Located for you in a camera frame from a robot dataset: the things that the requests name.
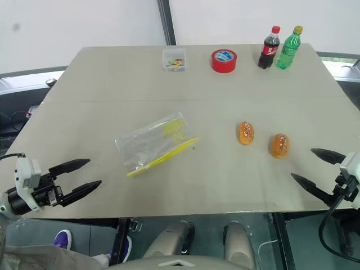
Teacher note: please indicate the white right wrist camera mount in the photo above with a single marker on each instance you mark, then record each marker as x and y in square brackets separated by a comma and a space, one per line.
[351, 166]

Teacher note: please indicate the red tape roll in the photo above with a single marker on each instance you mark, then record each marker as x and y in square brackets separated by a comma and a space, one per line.
[223, 66]

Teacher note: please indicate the beige robot torso front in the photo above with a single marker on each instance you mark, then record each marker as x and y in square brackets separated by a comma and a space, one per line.
[135, 265]

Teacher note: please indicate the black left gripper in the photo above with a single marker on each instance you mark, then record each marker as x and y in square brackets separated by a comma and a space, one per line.
[45, 191]

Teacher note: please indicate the grey fabric trousers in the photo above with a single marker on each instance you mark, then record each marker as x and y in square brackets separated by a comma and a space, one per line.
[42, 258]

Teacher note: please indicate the cola bottle red cap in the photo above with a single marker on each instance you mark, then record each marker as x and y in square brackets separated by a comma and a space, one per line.
[267, 53]

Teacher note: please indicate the purple shoe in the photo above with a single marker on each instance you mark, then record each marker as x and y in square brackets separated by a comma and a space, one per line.
[63, 239]
[127, 250]

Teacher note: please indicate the green bottle yellow cap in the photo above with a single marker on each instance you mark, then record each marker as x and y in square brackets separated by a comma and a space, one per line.
[288, 50]

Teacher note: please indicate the red black plug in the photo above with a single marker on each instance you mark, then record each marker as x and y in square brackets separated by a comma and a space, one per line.
[32, 111]

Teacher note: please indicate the black table leg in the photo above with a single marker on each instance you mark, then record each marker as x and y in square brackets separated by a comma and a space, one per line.
[119, 242]
[284, 244]

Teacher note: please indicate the orange seeded bread roll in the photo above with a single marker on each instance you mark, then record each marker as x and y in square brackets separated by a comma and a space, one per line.
[280, 146]
[246, 133]

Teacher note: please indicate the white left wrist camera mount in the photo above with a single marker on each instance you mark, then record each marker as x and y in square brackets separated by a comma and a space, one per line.
[26, 174]

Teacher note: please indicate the beige rounded robot leg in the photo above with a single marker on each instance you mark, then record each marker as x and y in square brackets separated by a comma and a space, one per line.
[237, 242]
[168, 239]

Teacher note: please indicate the clear yellow zipper bag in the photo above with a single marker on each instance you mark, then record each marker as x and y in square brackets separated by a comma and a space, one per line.
[146, 140]

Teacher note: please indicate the clear plastic box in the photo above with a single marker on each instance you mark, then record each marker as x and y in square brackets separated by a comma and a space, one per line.
[174, 56]

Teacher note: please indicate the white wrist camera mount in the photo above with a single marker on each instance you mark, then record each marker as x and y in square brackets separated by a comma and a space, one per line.
[26, 174]
[351, 166]

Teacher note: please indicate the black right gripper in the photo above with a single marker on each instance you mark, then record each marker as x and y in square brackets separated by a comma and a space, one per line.
[347, 191]

